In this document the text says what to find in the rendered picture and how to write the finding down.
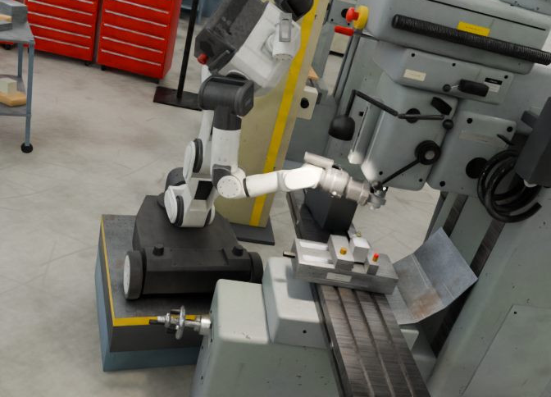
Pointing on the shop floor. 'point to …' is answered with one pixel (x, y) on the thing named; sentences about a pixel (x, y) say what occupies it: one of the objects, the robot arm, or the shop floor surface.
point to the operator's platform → (138, 309)
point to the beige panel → (272, 129)
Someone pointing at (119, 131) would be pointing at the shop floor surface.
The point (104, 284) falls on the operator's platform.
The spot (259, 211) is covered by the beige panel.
